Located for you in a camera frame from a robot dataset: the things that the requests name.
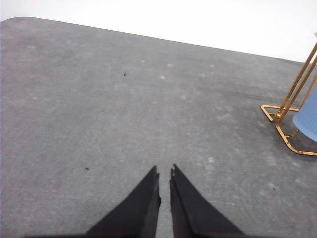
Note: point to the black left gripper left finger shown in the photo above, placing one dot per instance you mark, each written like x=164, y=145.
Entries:
x=135, y=217

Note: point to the gold wire cup rack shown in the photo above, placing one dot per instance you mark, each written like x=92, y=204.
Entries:
x=275, y=113

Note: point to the blue ribbed cup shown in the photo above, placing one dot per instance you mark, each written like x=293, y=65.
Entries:
x=305, y=119

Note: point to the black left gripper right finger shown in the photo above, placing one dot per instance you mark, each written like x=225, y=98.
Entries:
x=193, y=215

